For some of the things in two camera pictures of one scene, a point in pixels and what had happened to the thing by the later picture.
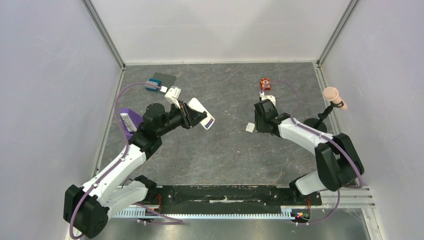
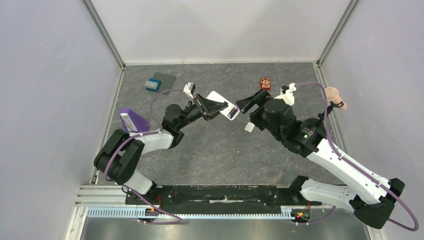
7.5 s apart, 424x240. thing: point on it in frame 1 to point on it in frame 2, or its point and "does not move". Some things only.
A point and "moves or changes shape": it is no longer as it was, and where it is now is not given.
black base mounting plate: [229, 195] does not move
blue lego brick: [158, 81] does not move
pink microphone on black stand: [318, 124] does not move
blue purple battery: [209, 123] to [233, 113]
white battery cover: [250, 127] does not move
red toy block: [265, 82] does not move
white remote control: [195, 104] moves or changes shape
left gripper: [190, 117] to [210, 108]
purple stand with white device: [131, 120] does not move
